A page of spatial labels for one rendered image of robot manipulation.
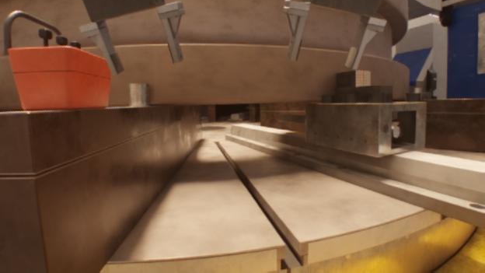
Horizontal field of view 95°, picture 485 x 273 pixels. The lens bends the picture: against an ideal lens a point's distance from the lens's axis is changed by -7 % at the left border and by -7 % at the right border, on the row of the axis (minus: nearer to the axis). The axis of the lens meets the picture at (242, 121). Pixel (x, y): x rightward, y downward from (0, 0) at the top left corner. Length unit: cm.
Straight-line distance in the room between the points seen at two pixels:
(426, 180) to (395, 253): 29
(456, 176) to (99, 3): 110
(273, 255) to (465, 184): 67
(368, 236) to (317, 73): 79
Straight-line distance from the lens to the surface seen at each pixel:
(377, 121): 106
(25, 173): 50
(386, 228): 92
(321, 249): 78
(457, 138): 226
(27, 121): 48
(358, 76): 130
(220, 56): 112
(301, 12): 47
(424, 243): 119
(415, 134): 129
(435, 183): 108
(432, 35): 691
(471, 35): 548
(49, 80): 60
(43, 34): 65
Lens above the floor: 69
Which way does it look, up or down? 4 degrees down
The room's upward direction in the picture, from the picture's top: 1 degrees counter-clockwise
